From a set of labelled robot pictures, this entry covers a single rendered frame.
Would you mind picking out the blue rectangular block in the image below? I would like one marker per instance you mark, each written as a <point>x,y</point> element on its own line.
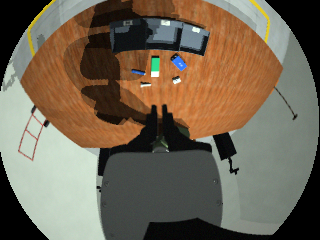
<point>178,62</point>

